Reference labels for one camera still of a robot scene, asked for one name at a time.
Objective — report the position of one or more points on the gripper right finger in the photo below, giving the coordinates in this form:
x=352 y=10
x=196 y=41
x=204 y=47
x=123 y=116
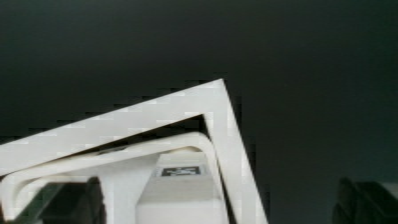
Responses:
x=366 y=204

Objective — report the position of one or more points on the white leg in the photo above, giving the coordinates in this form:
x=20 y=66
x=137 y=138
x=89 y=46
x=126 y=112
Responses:
x=181 y=199

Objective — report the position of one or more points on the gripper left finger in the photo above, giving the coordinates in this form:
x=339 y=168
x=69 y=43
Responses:
x=66 y=204

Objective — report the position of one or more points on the white front fence wall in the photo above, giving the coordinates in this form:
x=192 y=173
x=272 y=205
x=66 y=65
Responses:
x=199 y=101

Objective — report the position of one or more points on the white desk tabletop tray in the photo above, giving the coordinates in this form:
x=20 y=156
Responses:
x=121 y=165

